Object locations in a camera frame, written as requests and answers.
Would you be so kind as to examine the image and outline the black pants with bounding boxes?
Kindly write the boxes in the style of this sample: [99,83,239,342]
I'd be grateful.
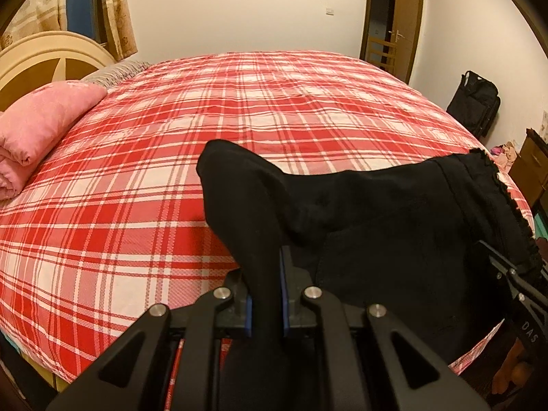
[197,139,544,411]

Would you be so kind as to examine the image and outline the brown wooden door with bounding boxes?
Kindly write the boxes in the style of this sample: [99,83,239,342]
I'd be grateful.
[367,0,425,86]

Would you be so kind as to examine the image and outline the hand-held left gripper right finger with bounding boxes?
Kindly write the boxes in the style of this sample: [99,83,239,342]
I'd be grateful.
[278,246,491,411]

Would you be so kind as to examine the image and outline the pink folded blanket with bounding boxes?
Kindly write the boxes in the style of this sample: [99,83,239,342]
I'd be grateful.
[0,81,108,202]

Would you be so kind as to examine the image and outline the red plaid bedsheet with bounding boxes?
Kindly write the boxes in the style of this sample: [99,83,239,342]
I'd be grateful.
[0,50,538,390]

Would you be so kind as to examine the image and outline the beige patterned curtain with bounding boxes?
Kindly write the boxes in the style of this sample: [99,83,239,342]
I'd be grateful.
[0,0,70,52]
[100,0,138,63]

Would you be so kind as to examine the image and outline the black suitcase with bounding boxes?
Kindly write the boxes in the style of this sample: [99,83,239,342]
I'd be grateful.
[446,71,501,138]

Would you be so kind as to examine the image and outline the person's right hand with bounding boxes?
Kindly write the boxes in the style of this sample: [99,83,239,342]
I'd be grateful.
[491,339,538,395]

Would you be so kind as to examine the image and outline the grey striped pillow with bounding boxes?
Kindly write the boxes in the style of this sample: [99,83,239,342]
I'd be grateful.
[81,61,150,91]

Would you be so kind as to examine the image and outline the wooden bed frame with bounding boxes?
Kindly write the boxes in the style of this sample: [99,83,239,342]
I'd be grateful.
[0,332,73,395]

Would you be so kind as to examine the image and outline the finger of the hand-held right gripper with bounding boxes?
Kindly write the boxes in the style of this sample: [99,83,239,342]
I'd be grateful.
[477,240,548,323]

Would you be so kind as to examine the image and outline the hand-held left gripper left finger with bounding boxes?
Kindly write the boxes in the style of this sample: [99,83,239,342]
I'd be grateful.
[45,272,254,411]

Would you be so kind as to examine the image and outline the cream wooden headboard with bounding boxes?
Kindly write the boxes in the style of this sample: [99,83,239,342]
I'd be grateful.
[0,31,118,112]

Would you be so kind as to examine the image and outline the pile of clothes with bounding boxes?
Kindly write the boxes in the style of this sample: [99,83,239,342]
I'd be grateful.
[490,139,522,171]

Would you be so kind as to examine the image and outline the brown wooden cabinet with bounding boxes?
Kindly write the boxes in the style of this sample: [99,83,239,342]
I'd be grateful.
[509,128,548,215]

